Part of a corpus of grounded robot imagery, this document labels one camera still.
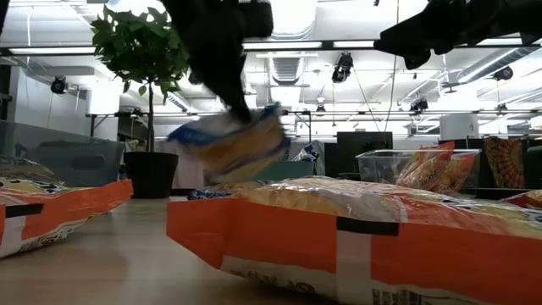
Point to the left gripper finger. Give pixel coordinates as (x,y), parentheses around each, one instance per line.
(214,84)
(237,80)

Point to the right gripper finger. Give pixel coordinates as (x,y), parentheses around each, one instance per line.
(406,46)
(406,30)

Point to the orange Maruchan noodle pack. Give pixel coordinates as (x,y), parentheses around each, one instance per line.
(461,173)
(423,169)
(296,237)
(51,212)

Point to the smoky grey plastic bin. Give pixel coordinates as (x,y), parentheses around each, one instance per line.
(63,144)

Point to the long fluorescent light tube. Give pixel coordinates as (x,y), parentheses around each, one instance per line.
(281,44)
(51,50)
(353,43)

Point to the black spotlight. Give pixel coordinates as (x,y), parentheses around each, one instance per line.
(343,68)
(59,84)
(504,73)
(419,105)

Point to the green leafy plant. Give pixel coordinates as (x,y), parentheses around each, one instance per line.
(139,46)

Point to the white box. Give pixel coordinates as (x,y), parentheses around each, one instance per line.
(459,126)

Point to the black background screen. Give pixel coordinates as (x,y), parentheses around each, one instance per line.
(364,146)

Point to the black plant pot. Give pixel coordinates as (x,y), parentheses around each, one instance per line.
(150,173)

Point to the clear plastic bin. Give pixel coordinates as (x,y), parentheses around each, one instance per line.
(381,165)

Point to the orange patterned tapestry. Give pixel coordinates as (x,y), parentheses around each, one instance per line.
(504,163)

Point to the ribbed metal air duct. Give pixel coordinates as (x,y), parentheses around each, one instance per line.
(288,70)
(487,63)

